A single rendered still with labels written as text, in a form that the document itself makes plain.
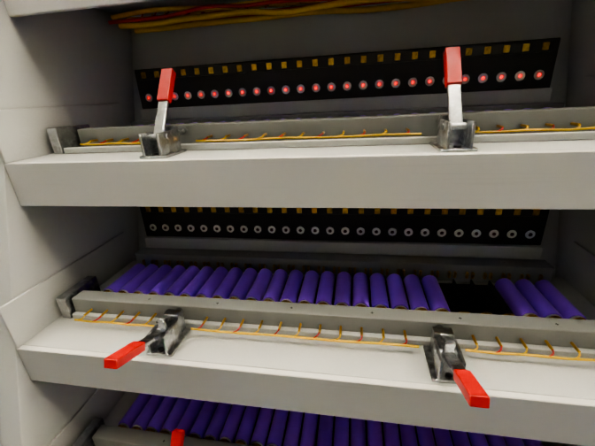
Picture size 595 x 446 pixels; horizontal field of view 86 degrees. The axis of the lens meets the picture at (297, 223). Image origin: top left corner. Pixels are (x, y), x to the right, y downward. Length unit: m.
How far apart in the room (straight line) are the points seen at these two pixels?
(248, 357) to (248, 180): 0.17
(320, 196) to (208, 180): 0.10
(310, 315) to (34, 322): 0.30
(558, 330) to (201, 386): 0.33
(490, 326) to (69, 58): 0.55
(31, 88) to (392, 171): 0.39
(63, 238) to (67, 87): 0.18
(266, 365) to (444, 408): 0.16
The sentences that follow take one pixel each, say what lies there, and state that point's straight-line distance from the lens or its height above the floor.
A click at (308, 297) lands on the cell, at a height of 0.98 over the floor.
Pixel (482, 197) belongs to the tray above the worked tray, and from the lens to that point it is 0.30.
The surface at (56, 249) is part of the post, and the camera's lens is 0.47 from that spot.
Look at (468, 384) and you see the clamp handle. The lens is 0.27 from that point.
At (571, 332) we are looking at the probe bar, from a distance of 0.39.
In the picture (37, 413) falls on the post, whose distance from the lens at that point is 0.51.
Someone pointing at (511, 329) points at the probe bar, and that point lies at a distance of 0.36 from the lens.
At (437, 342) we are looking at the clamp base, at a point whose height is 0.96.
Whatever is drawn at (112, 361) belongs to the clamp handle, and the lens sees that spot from 0.31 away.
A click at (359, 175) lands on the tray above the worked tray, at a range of 0.27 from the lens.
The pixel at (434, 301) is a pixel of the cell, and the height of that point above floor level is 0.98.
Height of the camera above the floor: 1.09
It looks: 4 degrees down
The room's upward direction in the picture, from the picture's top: straight up
